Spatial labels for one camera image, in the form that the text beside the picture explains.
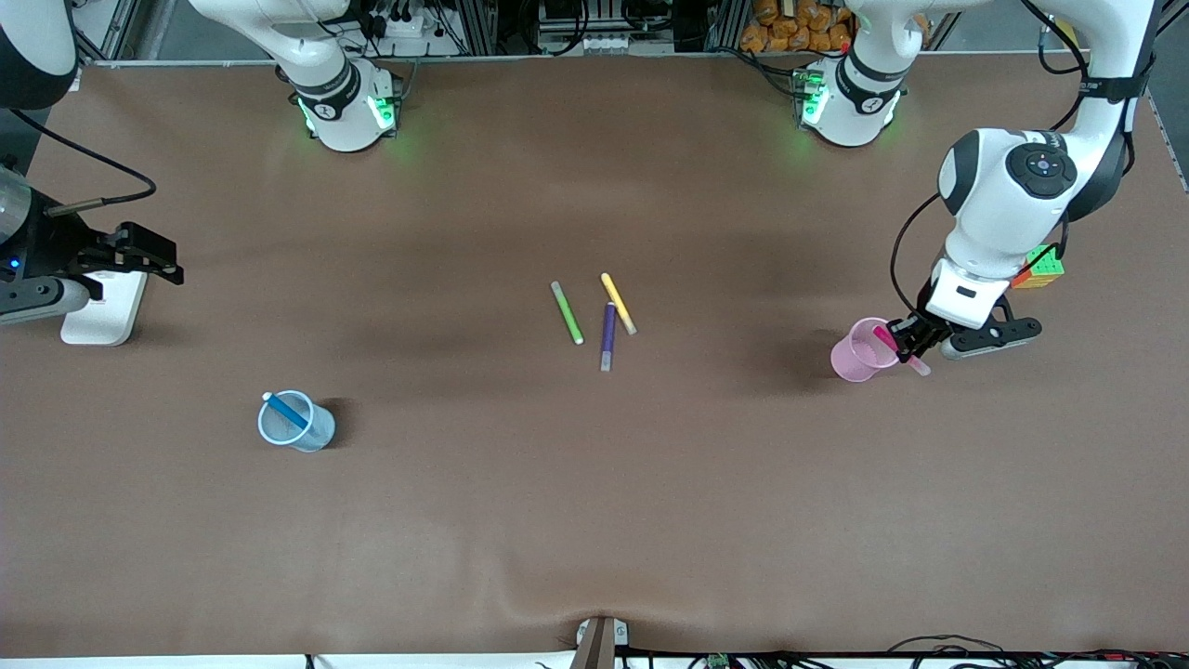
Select pink marker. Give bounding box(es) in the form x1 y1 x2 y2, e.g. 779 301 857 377
871 325 932 377

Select blue marker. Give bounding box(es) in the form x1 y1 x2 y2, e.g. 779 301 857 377
262 391 312 431

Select pink mesh cup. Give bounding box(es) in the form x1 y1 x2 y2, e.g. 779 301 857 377
830 316 904 384

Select colourful puzzle cube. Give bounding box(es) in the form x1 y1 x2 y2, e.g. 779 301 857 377
1011 243 1066 290

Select blue mesh cup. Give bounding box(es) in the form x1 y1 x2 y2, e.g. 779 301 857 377
257 389 337 453

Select yellow marker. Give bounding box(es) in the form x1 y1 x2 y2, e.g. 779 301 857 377
600 271 639 336

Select orange snack bags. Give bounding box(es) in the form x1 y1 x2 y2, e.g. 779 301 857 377
739 0 854 54

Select white power strip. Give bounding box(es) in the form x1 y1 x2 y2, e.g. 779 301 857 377
367 7 438 40

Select green marker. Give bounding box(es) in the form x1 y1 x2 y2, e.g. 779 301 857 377
550 281 586 347

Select brown table cover sheet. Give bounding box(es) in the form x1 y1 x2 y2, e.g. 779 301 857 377
0 51 1189 657

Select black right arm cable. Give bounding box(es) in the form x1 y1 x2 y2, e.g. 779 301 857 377
9 110 157 219

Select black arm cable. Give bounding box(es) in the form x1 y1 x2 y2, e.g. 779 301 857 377
9 110 157 219
890 0 1162 321

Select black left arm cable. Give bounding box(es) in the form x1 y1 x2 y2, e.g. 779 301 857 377
890 0 1162 321

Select metal table edge bracket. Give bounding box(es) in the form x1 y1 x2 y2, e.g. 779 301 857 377
574 615 630 669

